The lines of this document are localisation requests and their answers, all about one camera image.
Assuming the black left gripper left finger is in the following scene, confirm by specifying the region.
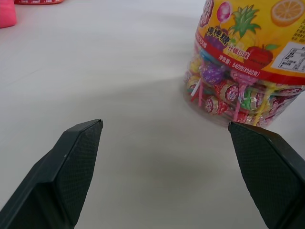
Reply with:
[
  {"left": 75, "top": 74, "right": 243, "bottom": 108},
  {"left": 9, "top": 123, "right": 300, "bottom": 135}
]
[{"left": 0, "top": 119, "right": 103, "bottom": 229}]

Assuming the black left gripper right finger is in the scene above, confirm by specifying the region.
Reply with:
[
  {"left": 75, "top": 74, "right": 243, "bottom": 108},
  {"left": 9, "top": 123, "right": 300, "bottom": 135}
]
[{"left": 228, "top": 121, "right": 305, "bottom": 229}]

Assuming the clear lollipop jar with label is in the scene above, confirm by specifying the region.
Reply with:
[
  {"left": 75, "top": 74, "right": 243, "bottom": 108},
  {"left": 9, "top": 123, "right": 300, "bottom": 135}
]
[{"left": 183, "top": 0, "right": 305, "bottom": 128}]

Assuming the red printed container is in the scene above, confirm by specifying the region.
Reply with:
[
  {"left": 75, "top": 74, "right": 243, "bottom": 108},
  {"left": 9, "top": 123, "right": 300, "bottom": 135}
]
[{"left": 14, "top": 0, "right": 65, "bottom": 6}]

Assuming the pink soft block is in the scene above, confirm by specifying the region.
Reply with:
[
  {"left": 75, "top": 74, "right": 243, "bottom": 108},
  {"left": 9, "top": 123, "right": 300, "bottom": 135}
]
[{"left": 0, "top": 0, "right": 17, "bottom": 29}]

